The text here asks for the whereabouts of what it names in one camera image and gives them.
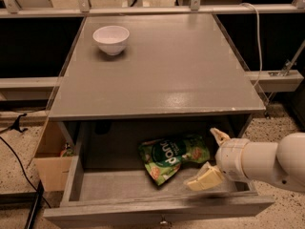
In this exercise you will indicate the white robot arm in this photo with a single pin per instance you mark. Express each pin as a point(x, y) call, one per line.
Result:
point(281, 164)

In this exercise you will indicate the grey wooden cabinet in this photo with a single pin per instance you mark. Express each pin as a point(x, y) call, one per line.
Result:
point(174, 66)

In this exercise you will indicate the green rice chip bag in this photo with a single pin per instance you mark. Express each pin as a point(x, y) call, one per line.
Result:
point(163, 157)

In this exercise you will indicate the cardboard box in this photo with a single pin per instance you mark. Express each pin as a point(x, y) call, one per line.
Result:
point(49, 160)

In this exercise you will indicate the white ceramic bowl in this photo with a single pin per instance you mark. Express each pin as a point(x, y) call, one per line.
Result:
point(111, 40)

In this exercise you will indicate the black bar on floor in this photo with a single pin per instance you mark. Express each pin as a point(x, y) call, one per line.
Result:
point(35, 205)

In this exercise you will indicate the upper metal rail frame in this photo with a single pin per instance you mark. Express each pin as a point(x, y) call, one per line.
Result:
point(127, 8)

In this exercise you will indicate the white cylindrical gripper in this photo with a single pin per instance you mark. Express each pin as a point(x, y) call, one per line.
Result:
point(233, 157)

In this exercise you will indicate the open grey top drawer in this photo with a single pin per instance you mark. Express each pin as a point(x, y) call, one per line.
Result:
point(109, 185)

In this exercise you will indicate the small packet in box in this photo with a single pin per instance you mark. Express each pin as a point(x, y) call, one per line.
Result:
point(67, 150)

